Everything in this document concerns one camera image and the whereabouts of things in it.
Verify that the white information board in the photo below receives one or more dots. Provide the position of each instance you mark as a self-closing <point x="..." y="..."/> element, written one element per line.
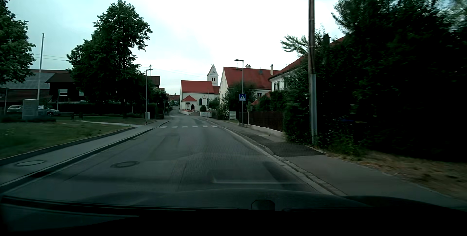
<point x="232" y="115"/>

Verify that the low building with grey roof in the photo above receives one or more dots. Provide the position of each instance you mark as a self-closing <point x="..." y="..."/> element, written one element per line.
<point x="25" y="86"/>

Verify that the dry grass verge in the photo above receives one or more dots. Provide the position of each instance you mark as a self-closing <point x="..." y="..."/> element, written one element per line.
<point x="419" y="170"/>

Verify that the grey asphalt road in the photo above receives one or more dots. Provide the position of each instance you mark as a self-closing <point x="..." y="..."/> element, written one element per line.
<point x="189" y="152"/>

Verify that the lamp post with crossing sign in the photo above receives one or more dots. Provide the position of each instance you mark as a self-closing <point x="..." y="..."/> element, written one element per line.
<point x="242" y="97"/>

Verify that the dark wooden fence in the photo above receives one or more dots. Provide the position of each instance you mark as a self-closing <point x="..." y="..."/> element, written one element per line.
<point x="264" y="120"/>

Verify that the dark green bush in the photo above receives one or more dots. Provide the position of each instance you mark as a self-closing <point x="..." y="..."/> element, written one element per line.
<point x="239" y="99"/>

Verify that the tall pale flagpole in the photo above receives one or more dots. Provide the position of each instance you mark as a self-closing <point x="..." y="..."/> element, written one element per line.
<point x="40" y="68"/>

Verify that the white house with red roof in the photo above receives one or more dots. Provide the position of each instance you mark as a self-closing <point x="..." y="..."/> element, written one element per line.
<point x="281" y="79"/>
<point x="248" y="79"/>

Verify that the dark brown wooden building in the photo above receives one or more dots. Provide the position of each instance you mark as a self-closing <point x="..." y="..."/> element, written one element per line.
<point x="65" y="86"/>

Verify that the silver parked car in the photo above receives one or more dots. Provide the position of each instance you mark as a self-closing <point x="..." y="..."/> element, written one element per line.
<point x="49" y="111"/>

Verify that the road markings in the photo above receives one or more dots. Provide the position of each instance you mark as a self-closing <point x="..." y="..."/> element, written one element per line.
<point x="192" y="126"/>

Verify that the white church with red roof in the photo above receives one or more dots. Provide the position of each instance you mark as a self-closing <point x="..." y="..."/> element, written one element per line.
<point x="199" y="92"/>

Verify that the dark green hedge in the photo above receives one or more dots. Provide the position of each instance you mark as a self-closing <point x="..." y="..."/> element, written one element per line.
<point x="91" y="108"/>

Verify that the large dark green tree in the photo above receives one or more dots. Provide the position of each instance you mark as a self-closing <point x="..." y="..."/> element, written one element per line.
<point x="109" y="60"/>

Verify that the dense dark green trees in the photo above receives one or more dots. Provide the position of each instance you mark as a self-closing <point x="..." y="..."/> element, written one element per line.
<point x="386" y="75"/>

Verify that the car's own bonnet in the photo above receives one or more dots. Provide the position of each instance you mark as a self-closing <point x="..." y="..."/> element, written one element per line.
<point x="204" y="201"/>

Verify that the grass lawn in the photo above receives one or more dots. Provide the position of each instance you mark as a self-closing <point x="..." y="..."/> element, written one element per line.
<point x="43" y="133"/>

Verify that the grey lamp post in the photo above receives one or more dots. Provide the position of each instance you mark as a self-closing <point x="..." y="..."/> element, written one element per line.
<point x="146" y="93"/>

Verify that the tall wooden pole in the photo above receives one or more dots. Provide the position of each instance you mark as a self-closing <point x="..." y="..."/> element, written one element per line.
<point x="312" y="82"/>

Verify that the grey asphalt pavement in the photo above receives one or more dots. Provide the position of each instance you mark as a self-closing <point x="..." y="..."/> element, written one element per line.
<point x="65" y="152"/>

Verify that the grey paved pavement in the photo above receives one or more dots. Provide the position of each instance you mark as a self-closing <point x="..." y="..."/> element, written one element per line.
<point x="313" y="166"/>

